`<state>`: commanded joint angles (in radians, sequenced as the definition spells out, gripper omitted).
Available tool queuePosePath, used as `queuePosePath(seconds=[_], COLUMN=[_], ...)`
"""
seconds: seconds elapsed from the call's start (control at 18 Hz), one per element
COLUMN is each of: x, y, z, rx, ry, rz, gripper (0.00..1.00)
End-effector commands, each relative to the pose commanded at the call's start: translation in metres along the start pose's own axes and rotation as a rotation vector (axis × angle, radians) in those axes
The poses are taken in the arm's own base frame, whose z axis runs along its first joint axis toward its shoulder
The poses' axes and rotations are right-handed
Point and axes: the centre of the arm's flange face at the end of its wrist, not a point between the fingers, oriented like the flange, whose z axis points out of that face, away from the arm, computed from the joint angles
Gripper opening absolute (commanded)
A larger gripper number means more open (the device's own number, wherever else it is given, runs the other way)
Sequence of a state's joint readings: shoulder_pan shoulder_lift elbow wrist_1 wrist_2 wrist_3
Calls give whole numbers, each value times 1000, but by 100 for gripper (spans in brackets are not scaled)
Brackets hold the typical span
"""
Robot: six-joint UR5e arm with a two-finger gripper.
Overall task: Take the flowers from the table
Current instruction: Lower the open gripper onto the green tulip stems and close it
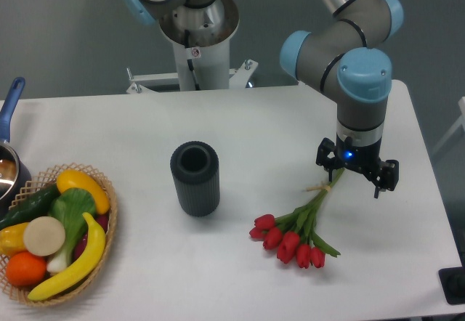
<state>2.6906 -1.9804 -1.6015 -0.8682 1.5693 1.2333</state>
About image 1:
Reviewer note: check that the blue handled saucepan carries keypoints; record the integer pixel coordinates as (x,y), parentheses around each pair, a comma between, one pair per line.
(14,174)

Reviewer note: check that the black device at table edge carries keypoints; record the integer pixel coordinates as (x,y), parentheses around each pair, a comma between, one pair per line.
(452,282)

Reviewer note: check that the dark grey ribbed vase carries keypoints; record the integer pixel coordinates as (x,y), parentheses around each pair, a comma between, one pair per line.
(195,169)

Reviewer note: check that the dark green cucumber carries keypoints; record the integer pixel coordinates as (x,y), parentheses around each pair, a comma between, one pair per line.
(34,206)

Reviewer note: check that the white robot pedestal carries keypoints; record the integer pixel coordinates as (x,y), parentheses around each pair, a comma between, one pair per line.
(200,40)

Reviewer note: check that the white frame at right edge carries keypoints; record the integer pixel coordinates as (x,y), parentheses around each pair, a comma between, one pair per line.
(452,135)

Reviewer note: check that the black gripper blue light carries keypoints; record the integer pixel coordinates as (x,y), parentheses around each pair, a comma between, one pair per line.
(364,160)

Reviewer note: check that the green bok choy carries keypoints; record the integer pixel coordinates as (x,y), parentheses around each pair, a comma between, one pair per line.
(68,209)

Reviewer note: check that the woven wicker basket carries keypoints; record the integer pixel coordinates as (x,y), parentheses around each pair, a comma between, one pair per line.
(110,209)

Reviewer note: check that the yellow bell pepper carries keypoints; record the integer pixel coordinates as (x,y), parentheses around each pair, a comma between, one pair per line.
(12,239)

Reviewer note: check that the red tulip bouquet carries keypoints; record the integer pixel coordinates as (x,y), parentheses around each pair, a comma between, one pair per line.
(293,236)

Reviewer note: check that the yellow banana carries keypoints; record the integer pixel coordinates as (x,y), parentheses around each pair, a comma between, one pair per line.
(79,269)

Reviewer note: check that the beige round slice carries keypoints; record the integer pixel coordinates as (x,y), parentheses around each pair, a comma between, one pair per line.
(44,236)

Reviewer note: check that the orange fruit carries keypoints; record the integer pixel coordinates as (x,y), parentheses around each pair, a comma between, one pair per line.
(25,269)

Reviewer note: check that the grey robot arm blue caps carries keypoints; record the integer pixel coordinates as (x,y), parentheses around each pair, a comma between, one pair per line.
(343,63)

